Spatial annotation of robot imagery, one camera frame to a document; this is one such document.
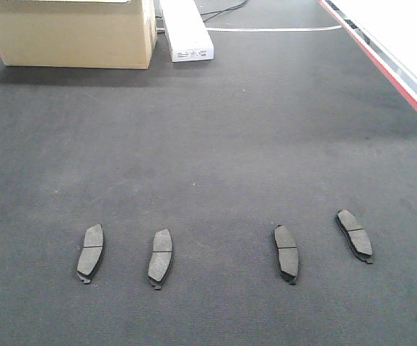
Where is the long white box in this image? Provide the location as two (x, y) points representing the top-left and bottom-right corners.
(159, 0), (214, 63)

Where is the black cable behind boxes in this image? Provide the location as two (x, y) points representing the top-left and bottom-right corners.
(199, 0), (249, 21)

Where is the cardboard box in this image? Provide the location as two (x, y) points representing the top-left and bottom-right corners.
(0, 1), (157, 69)

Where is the white conveyor side panel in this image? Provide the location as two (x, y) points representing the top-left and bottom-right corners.
(320, 1), (417, 112)

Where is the grey brake pad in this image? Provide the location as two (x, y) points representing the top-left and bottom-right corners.
(335, 209), (374, 265)
(273, 225), (299, 285)
(147, 229), (173, 290)
(76, 224), (105, 285)

